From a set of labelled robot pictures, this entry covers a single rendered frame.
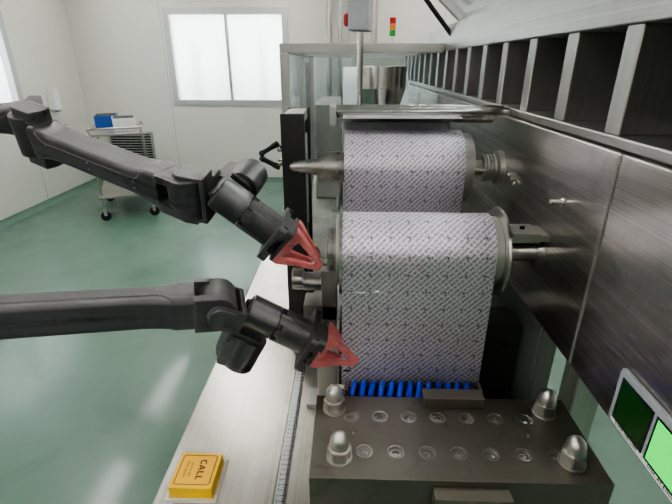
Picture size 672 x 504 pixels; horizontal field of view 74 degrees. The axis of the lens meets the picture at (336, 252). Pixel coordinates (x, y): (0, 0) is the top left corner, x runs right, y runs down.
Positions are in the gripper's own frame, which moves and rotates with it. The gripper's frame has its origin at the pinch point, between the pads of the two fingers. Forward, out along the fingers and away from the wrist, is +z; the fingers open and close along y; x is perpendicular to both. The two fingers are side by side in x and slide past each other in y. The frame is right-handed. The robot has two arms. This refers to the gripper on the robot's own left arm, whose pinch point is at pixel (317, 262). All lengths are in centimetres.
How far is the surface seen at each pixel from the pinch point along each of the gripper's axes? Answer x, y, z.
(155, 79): -145, -555, -190
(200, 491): -35.4, 18.6, 5.4
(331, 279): -1.7, -1.8, 4.3
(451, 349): 3.9, 5.9, 25.6
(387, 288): 5.7, 5.6, 9.9
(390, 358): -3.9, 5.8, 19.0
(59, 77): -206, -515, -272
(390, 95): 28, -67, 0
